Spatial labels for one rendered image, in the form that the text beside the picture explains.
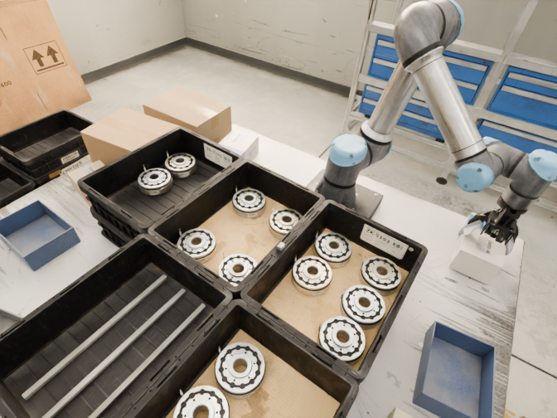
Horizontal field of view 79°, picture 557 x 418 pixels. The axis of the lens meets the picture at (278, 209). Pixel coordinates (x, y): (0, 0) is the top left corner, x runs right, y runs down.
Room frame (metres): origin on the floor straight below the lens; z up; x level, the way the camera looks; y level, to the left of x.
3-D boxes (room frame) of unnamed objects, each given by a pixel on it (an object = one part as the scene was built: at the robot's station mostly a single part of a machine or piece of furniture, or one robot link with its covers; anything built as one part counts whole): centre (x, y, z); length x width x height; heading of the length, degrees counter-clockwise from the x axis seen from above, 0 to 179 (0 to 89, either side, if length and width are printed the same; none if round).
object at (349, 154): (0.95, -0.22, 0.91); 0.13 x 0.12 x 0.14; 137
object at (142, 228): (0.80, 0.35, 0.92); 0.40 x 0.30 x 0.02; 148
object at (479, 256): (0.74, -0.66, 0.76); 0.20 x 0.12 x 0.09; 151
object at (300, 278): (0.51, -0.10, 0.86); 0.10 x 0.10 x 0.01
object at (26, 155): (1.42, 1.19, 0.37); 0.40 x 0.30 x 0.45; 151
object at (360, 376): (0.48, -0.16, 0.92); 0.40 x 0.30 x 0.02; 148
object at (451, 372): (0.34, -0.46, 0.74); 0.20 x 0.15 x 0.07; 157
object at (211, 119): (1.32, 0.43, 0.78); 0.30 x 0.22 x 0.16; 62
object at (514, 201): (0.72, -0.66, 0.99); 0.08 x 0.08 x 0.05
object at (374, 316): (0.44, -0.22, 0.86); 0.10 x 0.10 x 0.01
